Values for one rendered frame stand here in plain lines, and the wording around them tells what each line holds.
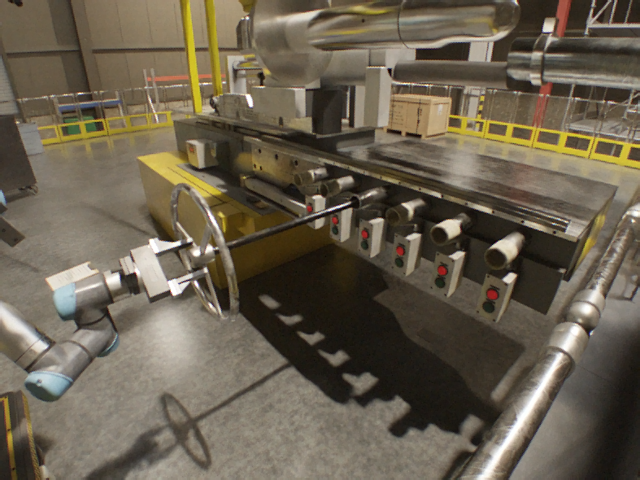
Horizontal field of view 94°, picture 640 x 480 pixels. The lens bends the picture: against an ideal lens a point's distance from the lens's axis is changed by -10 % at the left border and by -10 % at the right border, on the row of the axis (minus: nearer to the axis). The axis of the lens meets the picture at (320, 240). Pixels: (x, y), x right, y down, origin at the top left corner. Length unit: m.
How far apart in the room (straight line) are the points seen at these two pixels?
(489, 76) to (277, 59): 0.74
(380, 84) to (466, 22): 0.57
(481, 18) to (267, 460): 1.53
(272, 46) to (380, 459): 1.59
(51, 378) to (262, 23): 1.19
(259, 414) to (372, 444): 0.49
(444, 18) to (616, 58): 0.46
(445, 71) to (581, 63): 0.43
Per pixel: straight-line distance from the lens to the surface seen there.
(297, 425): 1.53
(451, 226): 1.03
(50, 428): 1.88
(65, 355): 0.85
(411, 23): 0.99
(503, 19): 0.91
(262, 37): 1.35
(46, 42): 14.10
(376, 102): 1.42
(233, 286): 0.75
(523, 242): 1.05
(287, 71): 1.40
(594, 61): 1.16
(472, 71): 1.30
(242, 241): 0.94
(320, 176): 1.48
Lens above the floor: 1.30
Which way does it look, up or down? 28 degrees down
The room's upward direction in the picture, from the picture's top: straight up
